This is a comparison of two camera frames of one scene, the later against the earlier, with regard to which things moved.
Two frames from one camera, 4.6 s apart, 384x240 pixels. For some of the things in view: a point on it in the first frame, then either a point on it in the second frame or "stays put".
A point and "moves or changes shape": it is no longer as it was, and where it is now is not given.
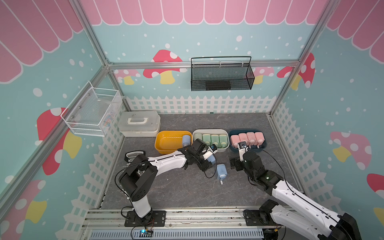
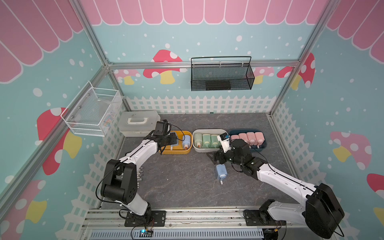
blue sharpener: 212,158 moves or changes shape
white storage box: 219,137 stays put
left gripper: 205,165 → 173,138
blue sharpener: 186,140 stays put
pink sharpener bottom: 243,137 stays put
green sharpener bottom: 214,140 stays put
